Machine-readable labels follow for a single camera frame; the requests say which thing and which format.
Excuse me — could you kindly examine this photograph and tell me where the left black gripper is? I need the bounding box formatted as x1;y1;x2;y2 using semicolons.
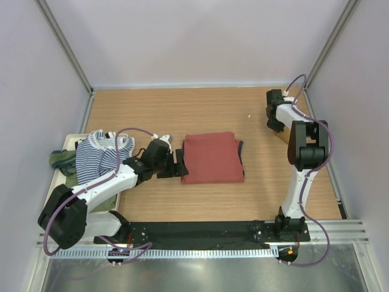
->
153;148;188;178

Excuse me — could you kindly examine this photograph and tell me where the tan brown tank top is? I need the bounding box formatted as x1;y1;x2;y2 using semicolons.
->
273;128;291;145

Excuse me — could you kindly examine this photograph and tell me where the red graphic tank top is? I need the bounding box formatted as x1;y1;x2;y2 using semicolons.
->
181;131;244;184

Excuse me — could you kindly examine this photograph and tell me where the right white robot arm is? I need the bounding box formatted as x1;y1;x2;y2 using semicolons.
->
266;89;330;241

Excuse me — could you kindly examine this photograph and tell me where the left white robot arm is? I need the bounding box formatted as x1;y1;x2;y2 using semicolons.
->
38;136;188;249

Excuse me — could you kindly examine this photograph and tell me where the olive green tank top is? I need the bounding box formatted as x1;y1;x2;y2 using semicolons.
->
49;150;117;213

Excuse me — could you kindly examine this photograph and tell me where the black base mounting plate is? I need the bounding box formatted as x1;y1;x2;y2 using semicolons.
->
105;220;311;262

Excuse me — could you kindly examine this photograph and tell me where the blue white striped top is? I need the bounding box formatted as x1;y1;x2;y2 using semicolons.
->
75;129;135;185

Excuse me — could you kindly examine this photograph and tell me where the white plastic tray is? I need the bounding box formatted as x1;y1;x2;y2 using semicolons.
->
41;133;128;218

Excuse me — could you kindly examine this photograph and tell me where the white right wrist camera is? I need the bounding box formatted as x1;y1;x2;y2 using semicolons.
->
283;91;295;103

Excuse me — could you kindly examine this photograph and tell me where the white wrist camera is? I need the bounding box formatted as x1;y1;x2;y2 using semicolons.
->
283;91;295;103
151;134;173;153

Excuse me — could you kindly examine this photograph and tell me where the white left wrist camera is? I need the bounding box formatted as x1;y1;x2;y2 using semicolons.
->
151;134;173;153

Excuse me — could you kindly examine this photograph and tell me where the slotted grey cable duct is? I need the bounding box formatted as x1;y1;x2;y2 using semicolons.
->
53;246;278;260

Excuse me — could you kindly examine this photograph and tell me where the aluminium front rail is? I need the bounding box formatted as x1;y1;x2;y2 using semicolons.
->
36;219;370;248

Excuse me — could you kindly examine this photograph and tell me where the right aluminium frame post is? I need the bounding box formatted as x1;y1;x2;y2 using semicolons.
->
305;0;360;91

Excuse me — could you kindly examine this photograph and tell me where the aluminium frame post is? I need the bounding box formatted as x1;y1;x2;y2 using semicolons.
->
305;0;360;91
35;0;93;94

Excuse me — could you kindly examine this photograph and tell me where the left aluminium frame post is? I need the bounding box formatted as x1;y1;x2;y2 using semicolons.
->
35;0;93;94

